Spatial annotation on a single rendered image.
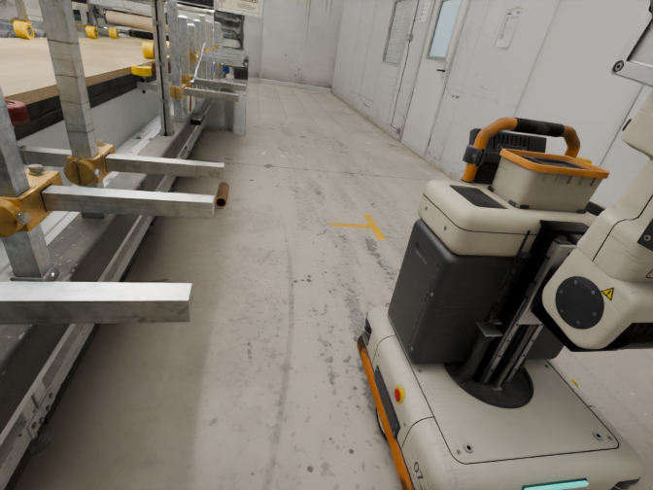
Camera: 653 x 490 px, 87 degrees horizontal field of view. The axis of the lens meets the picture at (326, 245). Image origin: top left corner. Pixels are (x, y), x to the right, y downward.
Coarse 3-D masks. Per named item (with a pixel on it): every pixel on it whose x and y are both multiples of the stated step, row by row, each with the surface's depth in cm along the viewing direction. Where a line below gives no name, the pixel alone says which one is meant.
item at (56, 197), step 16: (48, 192) 51; (64, 192) 52; (80, 192) 52; (96, 192) 53; (112, 192) 54; (128, 192) 55; (144, 192) 56; (160, 192) 57; (48, 208) 52; (64, 208) 53; (80, 208) 53; (96, 208) 54; (112, 208) 54; (128, 208) 54; (144, 208) 55; (160, 208) 55; (176, 208) 56; (192, 208) 56; (208, 208) 57
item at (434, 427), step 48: (384, 336) 118; (384, 384) 111; (432, 384) 102; (480, 384) 106; (528, 384) 109; (576, 384) 113; (432, 432) 89; (480, 432) 91; (528, 432) 93; (576, 432) 95; (432, 480) 82; (480, 480) 81; (528, 480) 83; (576, 480) 87; (624, 480) 90
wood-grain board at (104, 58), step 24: (0, 48) 139; (24, 48) 150; (48, 48) 163; (96, 48) 199; (120, 48) 224; (0, 72) 96; (24, 72) 101; (48, 72) 107; (96, 72) 121; (120, 72) 138; (24, 96) 80; (48, 96) 89
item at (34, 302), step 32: (0, 288) 33; (32, 288) 34; (64, 288) 34; (96, 288) 35; (128, 288) 36; (160, 288) 36; (192, 288) 38; (0, 320) 33; (32, 320) 33; (64, 320) 34; (96, 320) 34; (128, 320) 35; (160, 320) 36
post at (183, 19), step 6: (180, 18) 160; (186, 18) 160; (180, 24) 161; (186, 24) 162; (180, 30) 162; (186, 30) 163; (180, 36) 163; (186, 36) 164; (180, 42) 165; (186, 42) 165; (180, 48) 166; (186, 48) 166; (186, 54) 168; (186, 60) 169; (186, 66) 170; (186, 72) 171; (186, 102) 178
